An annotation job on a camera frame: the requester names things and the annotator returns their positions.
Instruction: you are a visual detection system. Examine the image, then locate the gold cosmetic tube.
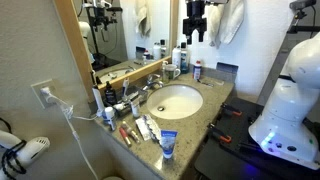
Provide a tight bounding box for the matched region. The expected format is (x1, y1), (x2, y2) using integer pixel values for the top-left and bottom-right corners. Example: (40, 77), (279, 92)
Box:
(121, 120), (141, 145)

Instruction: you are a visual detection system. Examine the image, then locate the grey razor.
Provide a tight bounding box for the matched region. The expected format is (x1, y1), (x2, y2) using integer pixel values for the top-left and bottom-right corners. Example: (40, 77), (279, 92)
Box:
(196, 78), (215, 89)

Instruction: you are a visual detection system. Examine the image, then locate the white lotion bottle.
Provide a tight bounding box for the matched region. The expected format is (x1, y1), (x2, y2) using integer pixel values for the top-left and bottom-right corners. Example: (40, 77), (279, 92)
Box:
(171, 45), (183, 70)

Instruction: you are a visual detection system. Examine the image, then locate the black and orange clamp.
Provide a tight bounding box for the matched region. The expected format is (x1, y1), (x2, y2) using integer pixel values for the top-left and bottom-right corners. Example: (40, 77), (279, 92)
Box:
(219, 102), (244, 118)
(206, 122), (233, 145)

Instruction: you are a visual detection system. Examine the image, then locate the chrome faucet handle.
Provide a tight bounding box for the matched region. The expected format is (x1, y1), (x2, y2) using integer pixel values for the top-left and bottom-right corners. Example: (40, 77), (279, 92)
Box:
(146, 73), (161, 84)

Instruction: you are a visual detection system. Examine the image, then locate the black mesh organizer tray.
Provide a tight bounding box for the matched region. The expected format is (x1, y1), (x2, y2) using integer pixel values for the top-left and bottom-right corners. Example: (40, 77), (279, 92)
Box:
(112, 84), (150, 118)

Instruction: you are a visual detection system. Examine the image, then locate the blue bottle with black cap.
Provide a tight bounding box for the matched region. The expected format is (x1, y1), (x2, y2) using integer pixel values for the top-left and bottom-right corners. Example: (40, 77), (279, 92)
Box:
(179, 42), (191, 75)

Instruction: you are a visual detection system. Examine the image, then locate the white hanging towel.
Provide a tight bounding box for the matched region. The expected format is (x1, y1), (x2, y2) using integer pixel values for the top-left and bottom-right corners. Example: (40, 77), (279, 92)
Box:
(207, 0), (246, 50)

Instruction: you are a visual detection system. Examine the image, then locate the red lipstick tube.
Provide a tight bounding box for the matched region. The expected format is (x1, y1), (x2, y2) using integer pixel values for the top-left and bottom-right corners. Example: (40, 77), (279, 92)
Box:
(118, 126), (133, 148)

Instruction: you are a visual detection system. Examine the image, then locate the clear plastic bottle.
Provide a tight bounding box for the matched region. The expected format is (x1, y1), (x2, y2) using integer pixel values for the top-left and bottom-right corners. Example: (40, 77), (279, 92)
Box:
(161, 60), (170, 81)

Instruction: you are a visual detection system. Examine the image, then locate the silver pill blister pack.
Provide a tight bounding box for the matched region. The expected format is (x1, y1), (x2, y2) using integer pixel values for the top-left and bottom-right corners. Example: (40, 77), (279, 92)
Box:
(143, 113), (163, 143)
(134, 116), (153, 142)

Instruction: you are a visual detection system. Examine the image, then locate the chrome faucet spout and base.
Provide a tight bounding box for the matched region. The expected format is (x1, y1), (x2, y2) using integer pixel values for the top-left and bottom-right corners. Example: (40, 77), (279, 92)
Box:
(142, 79), (165, 92)

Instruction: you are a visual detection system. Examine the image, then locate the wooden framed wall mirror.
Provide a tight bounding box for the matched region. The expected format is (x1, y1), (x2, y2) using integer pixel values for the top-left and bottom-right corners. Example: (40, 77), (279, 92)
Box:
(54, 0), (180, 103)

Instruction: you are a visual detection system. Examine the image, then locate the small white tube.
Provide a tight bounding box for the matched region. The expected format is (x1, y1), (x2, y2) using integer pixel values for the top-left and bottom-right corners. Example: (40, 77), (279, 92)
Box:
(129, 97), (142, 119)

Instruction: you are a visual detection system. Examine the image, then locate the white and green mug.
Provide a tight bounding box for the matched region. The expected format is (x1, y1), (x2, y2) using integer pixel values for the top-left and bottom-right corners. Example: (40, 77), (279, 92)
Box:
(164, 63), (182, 81)

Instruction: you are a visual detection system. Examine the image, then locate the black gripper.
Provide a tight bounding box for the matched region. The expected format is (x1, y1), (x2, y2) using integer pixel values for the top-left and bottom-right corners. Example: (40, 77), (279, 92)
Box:
(182, 0), (208, 46)

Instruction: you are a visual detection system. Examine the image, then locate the white power cable with plug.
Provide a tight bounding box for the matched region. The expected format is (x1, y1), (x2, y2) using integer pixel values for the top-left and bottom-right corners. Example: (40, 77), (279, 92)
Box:
(40, 86), (101, 180)

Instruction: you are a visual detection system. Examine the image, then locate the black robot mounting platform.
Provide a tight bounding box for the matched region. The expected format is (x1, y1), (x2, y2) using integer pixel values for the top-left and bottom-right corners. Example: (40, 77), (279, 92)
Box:
(193, 96), (320, 180)

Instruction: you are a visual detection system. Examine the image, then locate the beige wall outlet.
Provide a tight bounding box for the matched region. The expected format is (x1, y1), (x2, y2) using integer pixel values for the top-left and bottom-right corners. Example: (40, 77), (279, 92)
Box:
(30, 78), (60, 110)

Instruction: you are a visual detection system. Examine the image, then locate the black coiled dryer cord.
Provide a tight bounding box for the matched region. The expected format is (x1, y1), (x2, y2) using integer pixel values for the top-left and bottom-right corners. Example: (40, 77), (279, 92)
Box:
(0, 117), (28, 178)

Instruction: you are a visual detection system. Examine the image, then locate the white electric toothbrush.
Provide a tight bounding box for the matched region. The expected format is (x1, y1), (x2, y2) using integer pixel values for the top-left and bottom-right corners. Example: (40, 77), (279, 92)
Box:
(121, 77), (131, 102)

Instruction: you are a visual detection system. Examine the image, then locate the white and blue deodorant stick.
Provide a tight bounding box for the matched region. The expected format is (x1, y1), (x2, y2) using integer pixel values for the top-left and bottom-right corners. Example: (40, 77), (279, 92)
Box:
(102, 106), (118, 132)

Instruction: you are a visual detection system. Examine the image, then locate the white oval sink basin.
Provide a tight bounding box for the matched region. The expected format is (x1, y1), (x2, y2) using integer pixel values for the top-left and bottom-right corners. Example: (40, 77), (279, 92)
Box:
(146, 83), (204, 121)

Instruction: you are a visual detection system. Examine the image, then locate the white hair dryer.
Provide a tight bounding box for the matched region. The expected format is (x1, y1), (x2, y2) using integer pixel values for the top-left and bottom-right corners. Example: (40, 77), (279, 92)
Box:
(0, 129), (51, 180)

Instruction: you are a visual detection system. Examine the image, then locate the white can with red cap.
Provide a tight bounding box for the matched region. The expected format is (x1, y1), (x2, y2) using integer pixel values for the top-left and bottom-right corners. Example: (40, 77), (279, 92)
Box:
(192, 59), (203, 81)

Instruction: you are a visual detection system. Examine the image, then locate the black dropper bottle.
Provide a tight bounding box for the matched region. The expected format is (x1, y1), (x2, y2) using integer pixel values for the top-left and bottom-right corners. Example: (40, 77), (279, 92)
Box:
(104, 80), (118, 106)

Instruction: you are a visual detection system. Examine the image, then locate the blue and white cream tube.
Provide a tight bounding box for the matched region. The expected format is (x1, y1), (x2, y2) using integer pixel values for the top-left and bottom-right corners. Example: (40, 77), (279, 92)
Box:
(159, 129), (179, 161)

